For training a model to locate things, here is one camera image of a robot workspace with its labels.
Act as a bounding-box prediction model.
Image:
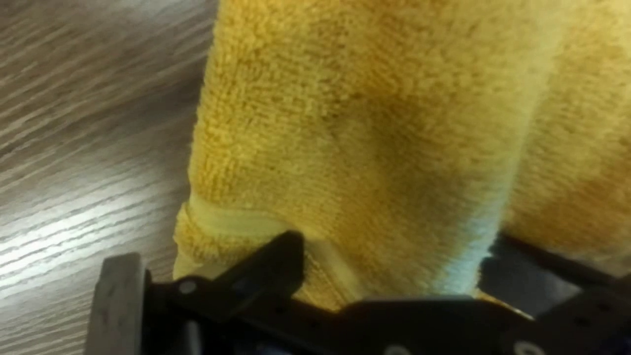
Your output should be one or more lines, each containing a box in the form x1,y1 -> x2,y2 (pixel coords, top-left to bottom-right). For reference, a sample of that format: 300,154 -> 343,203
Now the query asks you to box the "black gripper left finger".
85,229 -> 308,355

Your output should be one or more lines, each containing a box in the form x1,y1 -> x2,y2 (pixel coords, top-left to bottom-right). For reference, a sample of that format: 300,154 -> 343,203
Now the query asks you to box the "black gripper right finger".
481,235 -> 631,355

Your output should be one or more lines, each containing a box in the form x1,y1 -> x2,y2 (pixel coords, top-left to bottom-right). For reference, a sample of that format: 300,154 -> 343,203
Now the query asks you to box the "yellow towel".
174,0 -> 631,308

